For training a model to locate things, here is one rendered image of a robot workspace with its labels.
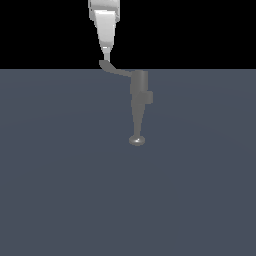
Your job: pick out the grey faucet body with spout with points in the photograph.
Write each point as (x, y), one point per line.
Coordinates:
(138, 100)

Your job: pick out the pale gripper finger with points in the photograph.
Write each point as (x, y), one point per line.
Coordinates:
(106, 53)

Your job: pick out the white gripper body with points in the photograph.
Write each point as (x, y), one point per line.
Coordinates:
(106, 28)

